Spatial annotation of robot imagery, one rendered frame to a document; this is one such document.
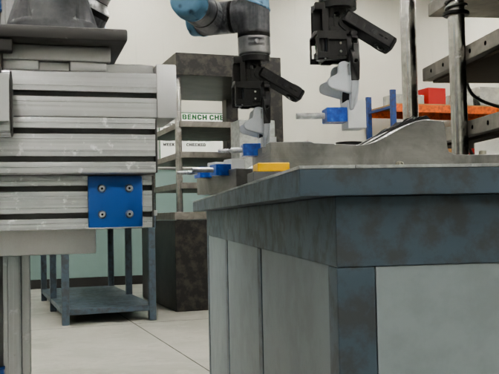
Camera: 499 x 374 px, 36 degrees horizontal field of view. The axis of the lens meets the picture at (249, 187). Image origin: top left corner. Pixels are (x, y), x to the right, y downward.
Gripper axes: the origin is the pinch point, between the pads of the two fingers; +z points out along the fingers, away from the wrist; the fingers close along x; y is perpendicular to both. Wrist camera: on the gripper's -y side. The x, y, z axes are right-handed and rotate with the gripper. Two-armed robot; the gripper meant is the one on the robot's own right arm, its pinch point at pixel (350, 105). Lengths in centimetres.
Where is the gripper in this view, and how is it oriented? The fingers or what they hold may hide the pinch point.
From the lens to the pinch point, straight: 153.3
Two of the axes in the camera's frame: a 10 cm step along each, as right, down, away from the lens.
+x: 1.4, -0.4, -9.9
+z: 0.2, 10.0, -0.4
